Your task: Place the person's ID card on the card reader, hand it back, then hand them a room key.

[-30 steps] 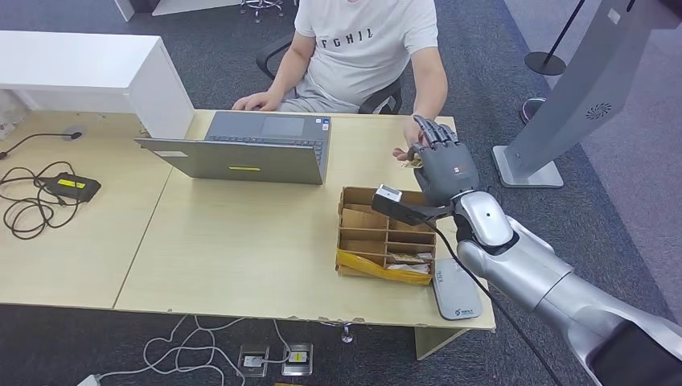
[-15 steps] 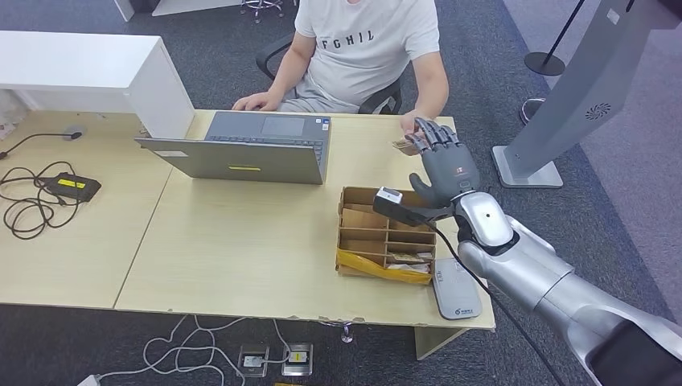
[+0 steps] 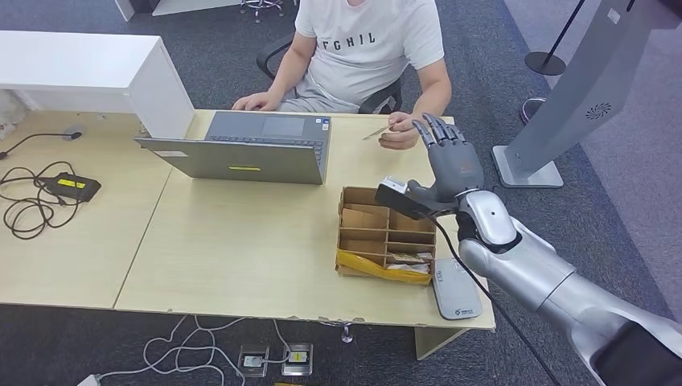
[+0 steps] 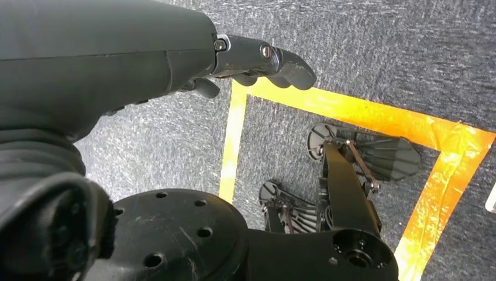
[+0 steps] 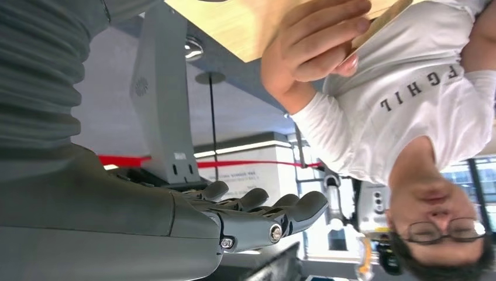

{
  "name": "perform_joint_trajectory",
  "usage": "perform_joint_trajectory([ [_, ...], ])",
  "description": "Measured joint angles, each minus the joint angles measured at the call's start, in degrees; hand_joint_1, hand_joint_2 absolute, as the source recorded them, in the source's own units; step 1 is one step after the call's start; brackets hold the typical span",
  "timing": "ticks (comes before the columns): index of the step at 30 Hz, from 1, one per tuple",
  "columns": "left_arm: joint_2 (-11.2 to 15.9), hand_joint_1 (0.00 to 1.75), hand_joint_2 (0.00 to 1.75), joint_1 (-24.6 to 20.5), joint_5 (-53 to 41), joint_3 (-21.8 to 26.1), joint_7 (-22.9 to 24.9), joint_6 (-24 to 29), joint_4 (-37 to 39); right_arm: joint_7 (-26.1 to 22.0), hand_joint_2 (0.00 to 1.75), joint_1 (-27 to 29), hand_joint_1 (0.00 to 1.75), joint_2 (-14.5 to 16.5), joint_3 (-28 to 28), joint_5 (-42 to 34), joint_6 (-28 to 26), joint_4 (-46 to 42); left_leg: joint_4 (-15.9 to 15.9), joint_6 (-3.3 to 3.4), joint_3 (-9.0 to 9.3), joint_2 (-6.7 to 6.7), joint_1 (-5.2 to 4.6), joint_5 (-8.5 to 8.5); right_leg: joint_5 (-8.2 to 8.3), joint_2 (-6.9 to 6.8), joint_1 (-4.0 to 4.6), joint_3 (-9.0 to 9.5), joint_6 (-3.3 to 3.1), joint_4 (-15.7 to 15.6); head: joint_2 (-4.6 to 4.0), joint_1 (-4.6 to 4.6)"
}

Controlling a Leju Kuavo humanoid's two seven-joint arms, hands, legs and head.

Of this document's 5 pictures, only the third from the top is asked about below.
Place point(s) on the person's left hand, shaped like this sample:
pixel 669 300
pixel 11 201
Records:
pixel 402 136

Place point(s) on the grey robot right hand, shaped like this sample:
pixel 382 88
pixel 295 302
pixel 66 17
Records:
pixel 455 165

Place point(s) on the person's right hand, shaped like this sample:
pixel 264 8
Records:
pixel 255 102

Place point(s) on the gold patterned ID card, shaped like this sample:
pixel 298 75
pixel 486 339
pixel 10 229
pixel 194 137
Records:
pixel 374 133

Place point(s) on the brownish room key card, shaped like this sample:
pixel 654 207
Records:
pixel 407 258

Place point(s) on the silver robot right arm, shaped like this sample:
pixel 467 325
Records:
pixel 533 266

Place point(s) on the person's left forearm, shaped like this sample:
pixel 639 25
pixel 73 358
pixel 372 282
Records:
pixel 431 98

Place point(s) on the person's right forearm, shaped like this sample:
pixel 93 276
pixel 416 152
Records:
pixel 288 74

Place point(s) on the person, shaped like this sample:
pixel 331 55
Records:
pixel 367 64

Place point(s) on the white card sleeve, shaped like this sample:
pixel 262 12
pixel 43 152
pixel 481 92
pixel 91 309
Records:
pixel 426 255
pixel 409 269

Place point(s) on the grey card reader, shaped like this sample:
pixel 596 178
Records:
pixel 453 293

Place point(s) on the black office chair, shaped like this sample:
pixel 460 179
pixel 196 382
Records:
pixel 381 98

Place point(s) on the grey laptop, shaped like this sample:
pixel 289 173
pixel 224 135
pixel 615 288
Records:
pixel 240 162

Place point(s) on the chrome stool base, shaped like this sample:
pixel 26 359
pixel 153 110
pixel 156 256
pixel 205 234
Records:
pixel 262 6

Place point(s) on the cardboard divider box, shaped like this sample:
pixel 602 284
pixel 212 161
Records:
pixel 367 234

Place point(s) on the white furniture panel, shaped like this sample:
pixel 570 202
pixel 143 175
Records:
pixel 186 5

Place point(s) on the grey kiosk stand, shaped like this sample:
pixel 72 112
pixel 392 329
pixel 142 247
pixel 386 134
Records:
pixel 575 106

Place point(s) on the pale desk leg panel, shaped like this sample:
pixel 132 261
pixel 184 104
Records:
pixel 434 343

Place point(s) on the white cabinet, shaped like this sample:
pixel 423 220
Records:
pixel 80 64

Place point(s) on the black gooseneck microphone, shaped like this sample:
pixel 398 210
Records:
pixel 77 136

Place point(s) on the black power adapter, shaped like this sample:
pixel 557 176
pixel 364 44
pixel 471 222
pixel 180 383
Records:
pixel 74 186

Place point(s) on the metal desk levelling foot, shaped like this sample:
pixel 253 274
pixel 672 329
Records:
pixel 347 334

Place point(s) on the metal floor socket box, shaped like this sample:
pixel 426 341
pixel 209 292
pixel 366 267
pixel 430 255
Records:
pixel 297 359
pixel 253 361

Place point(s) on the yellow floor label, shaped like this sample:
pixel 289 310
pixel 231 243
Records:
pixel 288 384

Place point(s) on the white power brick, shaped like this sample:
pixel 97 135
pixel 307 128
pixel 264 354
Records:
pixel 89 381

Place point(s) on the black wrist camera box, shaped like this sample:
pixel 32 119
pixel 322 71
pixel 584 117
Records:
pixel 397 200

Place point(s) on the black stanchion post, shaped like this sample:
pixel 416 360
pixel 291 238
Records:
pixel 543 64

